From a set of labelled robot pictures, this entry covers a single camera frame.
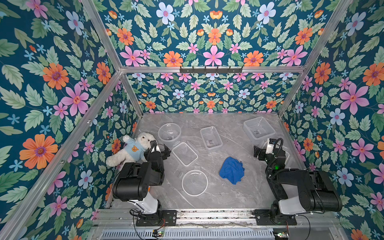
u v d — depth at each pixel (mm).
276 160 706
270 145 807
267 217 732
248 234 703
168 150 883
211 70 930
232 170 857
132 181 467
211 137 1049
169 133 1057
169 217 738
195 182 862
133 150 903
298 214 566
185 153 978
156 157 715
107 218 752
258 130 1097
